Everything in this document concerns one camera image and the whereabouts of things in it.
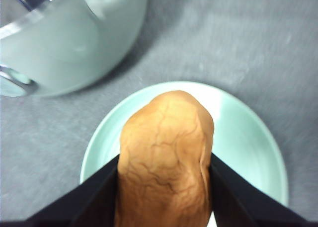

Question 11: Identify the green plate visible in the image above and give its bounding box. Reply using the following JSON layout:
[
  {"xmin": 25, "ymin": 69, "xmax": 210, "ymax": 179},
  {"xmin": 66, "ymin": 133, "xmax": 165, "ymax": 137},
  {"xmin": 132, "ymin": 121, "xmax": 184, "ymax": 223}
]
[{"xmin": 80, "ymin": 82, "xmax": 288, "ymax": 201}]

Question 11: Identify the brown potato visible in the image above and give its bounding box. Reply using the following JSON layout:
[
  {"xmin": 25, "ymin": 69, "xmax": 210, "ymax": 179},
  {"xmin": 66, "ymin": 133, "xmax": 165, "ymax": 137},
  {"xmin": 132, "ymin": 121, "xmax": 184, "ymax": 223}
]
[{"xmin": 115, "ymin": 90, "xmax": 215, "ymax": 227}]

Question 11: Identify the green electric steamer pot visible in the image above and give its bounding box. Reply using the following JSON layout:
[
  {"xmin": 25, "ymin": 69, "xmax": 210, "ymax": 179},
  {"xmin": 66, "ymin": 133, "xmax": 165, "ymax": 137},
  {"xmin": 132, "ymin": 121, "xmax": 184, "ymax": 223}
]
[{"xmin": 0, "ymin": 0, "xmax": 148, "ymax": 97}]

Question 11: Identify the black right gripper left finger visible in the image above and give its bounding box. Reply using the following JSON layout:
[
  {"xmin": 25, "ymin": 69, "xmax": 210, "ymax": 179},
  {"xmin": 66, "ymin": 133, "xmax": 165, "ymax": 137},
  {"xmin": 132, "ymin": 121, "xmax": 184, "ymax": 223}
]
[{"xmin": 0, "ymin": 154, "xmax": 120, "ymax": 227}]

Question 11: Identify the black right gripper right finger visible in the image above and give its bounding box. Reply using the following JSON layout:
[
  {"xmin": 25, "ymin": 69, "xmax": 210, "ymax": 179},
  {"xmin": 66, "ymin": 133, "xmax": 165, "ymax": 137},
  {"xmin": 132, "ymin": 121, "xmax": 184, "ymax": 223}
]
[{"xmin": 210, "ymin": 153, "xmax": 318, "ymax": 227}]

